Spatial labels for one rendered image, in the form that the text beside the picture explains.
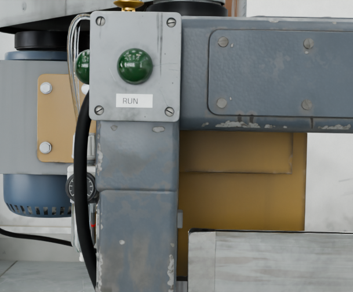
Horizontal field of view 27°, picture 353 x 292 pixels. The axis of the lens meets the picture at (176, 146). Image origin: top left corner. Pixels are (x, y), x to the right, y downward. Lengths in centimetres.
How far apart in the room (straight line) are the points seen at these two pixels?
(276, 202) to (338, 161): 501
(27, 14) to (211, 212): 37
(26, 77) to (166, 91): 48
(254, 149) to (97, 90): 34
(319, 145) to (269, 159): 503
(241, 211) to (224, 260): 14
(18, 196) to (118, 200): 47
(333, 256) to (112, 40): 38
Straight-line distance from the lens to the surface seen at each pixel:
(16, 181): 111
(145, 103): 60
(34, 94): 106
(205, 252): 82
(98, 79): 60
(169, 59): 60
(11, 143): 106
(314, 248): 83
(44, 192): 109
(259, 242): 82
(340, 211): 601
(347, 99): 67
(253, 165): 90
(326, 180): 596
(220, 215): 95
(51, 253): 598
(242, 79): 65
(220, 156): 89
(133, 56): 59
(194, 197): 95
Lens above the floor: 125
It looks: 3 degrees down
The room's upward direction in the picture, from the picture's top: 1 degrees clockwise
